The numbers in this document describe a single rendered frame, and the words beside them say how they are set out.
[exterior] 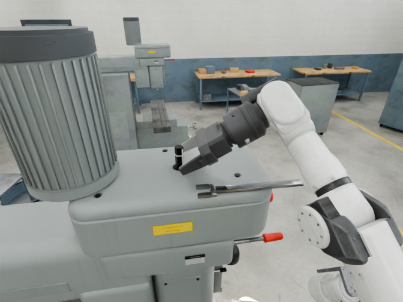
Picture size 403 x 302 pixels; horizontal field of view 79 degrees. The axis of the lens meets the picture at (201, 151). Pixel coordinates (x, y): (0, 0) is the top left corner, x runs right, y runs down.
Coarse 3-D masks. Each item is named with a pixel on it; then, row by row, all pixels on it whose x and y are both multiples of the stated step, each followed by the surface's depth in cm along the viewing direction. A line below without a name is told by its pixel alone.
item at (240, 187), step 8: (208, 184) 55; (240, 184) 55; (248, 184) 55; (256, 184) 55; (264, 184) 55; (272, 184) 55; (280, 184) 55; (288, 184) 55; (296, 184) 55; (208, 192) 52; (216, 192) 53; (224, 192) 53
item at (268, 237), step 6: (264, 234) 66; (270, 234) 66; (276, 234) 66; (282, 234) 66; (234, 240) 65; (240, 240) 65; (246, 240) 65; (252, 240) 65; (258, 240) 65; (264, 240) 65; (270, 240) 65; (276, 240) 66
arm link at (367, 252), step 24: (312, 216) 42; (384, 216) 42; (312, 240) 44; (336, 240) 39; (360, 240) 38; (384, 240) 38; (360, 264) 38; (384, 264) 37; (360, 288) 39; (384, 288) 36
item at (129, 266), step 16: (112, 256) 58; (128, 256) 59; (144, 256) 59; (160, 256) 60; (176, 256) 61; (192, 256) 62; (208, 256) 63; (224, 256) 64; (112, 272) 60; (128, 272) 61; (144, 272) 62; (160, 272) 63
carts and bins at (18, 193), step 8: (232, 88) 535; (240, 88) 515; (248, 88) 492; (240, 96) 481; (0, 176) 242; (8, 176) 242; (16, 176) 242; (0, 184) 231; (8, 184) 231; (16, 184) 265; (24, 184) 249; (0, 192) 220; (8, 192) 258; (16, 192) 266; (24, 192) 271; (8, 200) 257; (16, 200) 259; (24, 200) 259; (32, 200) 259; (40, 200) 245
